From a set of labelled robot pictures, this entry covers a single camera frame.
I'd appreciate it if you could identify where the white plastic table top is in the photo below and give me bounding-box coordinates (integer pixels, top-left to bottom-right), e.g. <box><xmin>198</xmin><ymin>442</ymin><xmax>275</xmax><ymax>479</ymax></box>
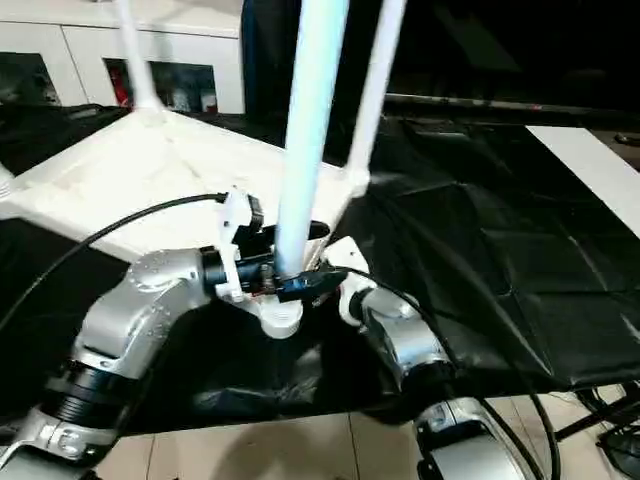
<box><xmin>0</xmin><ymin>107</ymin><xmax>374</xmax><ymax>340</ymax></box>

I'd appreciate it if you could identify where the black table mat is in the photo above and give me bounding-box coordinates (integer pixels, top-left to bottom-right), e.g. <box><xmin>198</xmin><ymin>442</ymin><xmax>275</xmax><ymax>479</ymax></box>
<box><xmin>0</xmin><ymin>102</ymin><xmax>640</xmax><ymax>431</ymax></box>

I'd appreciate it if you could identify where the dark metal rod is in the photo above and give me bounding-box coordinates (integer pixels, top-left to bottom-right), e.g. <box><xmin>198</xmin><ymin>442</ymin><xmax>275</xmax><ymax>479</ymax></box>
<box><xmin>384</xmin><ymin>92</ymin><xmax>640</xmax><ymax>122</ymax></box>

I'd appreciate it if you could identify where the black backdrop cloth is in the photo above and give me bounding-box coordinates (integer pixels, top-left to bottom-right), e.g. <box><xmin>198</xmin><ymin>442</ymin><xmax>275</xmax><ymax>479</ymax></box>
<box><xmin>239</xmin><ymin>0</ymin><xmax>640</xmax><ymax>117</ymax></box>

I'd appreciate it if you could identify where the white flat board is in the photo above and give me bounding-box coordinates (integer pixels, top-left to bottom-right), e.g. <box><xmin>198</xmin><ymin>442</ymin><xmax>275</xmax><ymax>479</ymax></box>
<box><xmin>524</xmin><ymin>124</ymin><xmax>640</xmax><ymax>236</ymax></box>

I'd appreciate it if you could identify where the white glass-door cabinet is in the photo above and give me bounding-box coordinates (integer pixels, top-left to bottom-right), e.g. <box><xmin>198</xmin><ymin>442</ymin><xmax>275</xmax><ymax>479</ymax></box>
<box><xmin>0</xmin><ymin>0</ymin><xmax>246</xmax><ymax>114</ymax></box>

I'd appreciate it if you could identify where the black stand base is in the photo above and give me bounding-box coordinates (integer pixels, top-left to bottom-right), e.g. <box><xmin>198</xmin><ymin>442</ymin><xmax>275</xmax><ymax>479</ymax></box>
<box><xmin>554</xmin><ymin>389</ymin><xmax>640</xmax><ymax>442</ymax></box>

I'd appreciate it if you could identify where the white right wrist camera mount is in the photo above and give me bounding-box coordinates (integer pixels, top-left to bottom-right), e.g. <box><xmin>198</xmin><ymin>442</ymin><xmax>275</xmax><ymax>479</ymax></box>
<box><xmin>319</xmin><ymin>237</ymin><xmax>377</xmax><ymax>327</ymax></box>

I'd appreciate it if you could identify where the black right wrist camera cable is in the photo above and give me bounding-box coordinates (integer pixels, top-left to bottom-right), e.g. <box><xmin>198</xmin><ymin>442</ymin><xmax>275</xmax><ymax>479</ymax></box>
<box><xmin>349</xmin><ymin>269</ymin><xmax>561</xmax><ymax>480</ymax></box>

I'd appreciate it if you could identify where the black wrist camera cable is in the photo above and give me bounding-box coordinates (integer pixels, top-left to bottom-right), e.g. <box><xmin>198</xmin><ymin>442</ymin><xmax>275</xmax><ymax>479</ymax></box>
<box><xmin>349</xmin><ymin>269</ymin><xmax>561</xmax><ymax>480</ymax></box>
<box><xmin>0</xmin><ymin>192</ymin><xmax>229</xmax><ymax>332</ymax></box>

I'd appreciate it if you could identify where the black left wrist camera cable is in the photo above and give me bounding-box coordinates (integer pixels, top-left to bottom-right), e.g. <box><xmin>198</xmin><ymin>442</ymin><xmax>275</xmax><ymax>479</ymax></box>
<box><xmin>0</xmin><ymin>192</ymin><xmax>229</xmax><ymax>332</ymax></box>

